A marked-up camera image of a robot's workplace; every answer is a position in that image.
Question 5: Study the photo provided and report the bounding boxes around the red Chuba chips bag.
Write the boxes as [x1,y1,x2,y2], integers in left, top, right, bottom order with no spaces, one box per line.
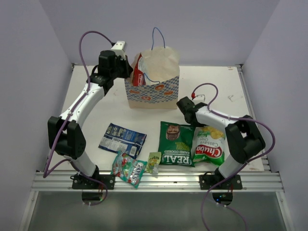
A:
[132,53,147,87]

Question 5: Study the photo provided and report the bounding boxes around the checkered paper bag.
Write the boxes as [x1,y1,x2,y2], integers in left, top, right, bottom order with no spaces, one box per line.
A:
[124,26,180,109]

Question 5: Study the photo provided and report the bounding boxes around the green Chuba cassava chips bag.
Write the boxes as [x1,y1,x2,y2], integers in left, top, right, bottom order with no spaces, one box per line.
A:
[193,126,226,166]

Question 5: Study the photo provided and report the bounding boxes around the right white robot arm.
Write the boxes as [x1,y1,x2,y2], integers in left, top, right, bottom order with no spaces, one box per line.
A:
[177,97,266,189]

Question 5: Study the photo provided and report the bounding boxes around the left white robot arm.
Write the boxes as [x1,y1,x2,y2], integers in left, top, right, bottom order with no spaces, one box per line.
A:
[46,41,132,189]

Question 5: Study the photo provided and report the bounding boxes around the green Real chips bag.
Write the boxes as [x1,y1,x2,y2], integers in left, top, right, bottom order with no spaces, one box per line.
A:
[158,121,195,167]

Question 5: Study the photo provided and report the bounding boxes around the small yellow-green candy packet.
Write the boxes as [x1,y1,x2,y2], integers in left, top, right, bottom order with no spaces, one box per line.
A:
[146,152,161,174]

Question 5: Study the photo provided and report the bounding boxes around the blue snack packet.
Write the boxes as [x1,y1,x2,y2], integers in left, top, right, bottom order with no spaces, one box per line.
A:
[98,123,147,159]

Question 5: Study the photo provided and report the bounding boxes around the Fox's candy packet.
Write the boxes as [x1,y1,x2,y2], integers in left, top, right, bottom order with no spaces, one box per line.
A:
[111,151,147,189]

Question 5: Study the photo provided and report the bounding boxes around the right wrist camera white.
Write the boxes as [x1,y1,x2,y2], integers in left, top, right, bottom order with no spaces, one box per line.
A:
[191,92,206,102]

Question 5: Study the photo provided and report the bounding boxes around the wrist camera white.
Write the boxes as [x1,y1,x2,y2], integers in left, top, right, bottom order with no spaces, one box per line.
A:
[111,41,126,60]
[191,92,206,102]

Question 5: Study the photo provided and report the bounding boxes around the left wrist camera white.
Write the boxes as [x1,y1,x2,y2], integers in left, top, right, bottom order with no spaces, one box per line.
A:
[111,41,126,60]

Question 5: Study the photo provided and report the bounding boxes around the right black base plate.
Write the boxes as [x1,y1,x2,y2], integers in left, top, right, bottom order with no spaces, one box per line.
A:
[199,172,243,190]

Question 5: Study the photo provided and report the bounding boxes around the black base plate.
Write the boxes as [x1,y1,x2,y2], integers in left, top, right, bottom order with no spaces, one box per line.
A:
[199,172,243,190]
[70,174,116,190]

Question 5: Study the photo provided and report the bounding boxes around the aluminium mounting rail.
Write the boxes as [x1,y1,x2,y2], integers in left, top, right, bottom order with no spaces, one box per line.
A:
[31,170,284,193]

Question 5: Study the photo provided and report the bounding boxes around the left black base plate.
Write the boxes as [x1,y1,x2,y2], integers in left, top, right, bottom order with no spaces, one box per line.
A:
[70,174,116,190]

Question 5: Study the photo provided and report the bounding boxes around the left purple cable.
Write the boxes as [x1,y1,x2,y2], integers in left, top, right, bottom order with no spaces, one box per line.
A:
[43,30,114,206]

